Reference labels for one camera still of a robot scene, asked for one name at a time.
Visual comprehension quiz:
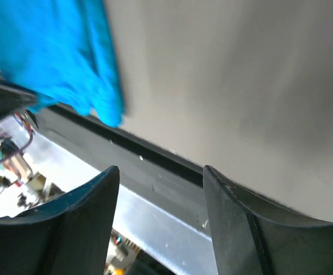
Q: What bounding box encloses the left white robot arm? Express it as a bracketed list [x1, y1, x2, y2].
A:
[0, 75, 38, 120]

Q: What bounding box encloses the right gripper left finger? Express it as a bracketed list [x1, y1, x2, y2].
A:
[0, 166, 120, 274]

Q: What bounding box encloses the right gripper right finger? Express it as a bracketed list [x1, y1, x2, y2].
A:
[203, 166, 333, 274]

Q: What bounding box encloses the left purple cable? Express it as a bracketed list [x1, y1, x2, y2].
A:
[0, 113, 37, 172]

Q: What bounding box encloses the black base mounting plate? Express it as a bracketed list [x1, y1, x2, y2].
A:
[29, 105, 209, 231]

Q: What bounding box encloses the blue t shirt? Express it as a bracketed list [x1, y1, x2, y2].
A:
[0, 1, 124, 127]

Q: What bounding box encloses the aluminium rail frame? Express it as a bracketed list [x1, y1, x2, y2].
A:
[28, 135, 217, 274]

